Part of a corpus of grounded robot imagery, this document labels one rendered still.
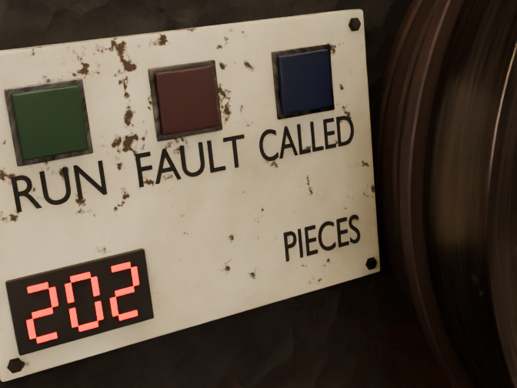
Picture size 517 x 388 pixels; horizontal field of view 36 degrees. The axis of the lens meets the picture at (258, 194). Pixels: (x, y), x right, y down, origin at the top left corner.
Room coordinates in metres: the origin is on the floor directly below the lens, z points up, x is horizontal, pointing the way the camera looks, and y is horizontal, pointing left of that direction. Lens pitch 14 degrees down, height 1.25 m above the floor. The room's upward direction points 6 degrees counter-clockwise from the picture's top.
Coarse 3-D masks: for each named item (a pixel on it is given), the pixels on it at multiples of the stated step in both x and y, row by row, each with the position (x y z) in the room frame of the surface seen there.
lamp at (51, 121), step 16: (16, 96) 0.42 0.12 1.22; (32, 96) 0.42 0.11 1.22; (48, 96) 0.42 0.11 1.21; (64, 96) 0.43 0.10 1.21; (80, 96) 0.43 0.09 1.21; (16, 112) 0.42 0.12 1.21; (32, 112) 0.42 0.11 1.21; (48, 112) 0.42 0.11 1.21; (64, 112) 0.43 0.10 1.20; (80, 112) 0.43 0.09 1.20; (32, 128) 0.42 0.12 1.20; (48, 128) 0.42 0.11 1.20; (64, 128) 0.43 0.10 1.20; (80, 128) 0.43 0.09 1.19; (32, 144) 0.42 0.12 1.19; (48, 144) 0.42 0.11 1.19; (64, 144) 0.42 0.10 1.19; (80, 144) 0.43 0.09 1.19
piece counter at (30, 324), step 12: (120, 264) 0.43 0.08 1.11; (72, 276) 0.42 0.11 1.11; (84, 276) 0.43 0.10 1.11; (96, 276) 0.43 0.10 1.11; (132, 276) 0.44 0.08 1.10; (36, 288) 0.41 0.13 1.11; (96, 288) 0.43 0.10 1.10; (132, 288) 0.44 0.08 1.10; (72, 300) 0.42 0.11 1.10; (36, 312) 0.41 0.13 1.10; (48, 312) 0.42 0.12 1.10; (72, 312) 0.42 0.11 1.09; (96, 312) 0.43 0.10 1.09; (132, 312) 0.44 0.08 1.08; (72, 324) 0.42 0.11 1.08; (84, 324) 0.42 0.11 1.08; (96, 324) 0.43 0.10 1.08; (48, 336) 0.41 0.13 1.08
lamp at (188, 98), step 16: (160, 80) 0.45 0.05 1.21; (176, 80) 0.46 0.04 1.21; (192, 80) 0.46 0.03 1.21; (208, 80) 0.46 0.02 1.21; (160, 96) 0.45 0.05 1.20; (176, 96) 0.45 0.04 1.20; (192, 96) 0.46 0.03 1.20; (208, 96) 0.46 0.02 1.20; (160, 112) 0.45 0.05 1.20; (176, 112) 0.45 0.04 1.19; (192, 112) 0.46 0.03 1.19; (208, 112) 0.46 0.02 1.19; (176, 128) 0.45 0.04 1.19; (192, 128) 0.46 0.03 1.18
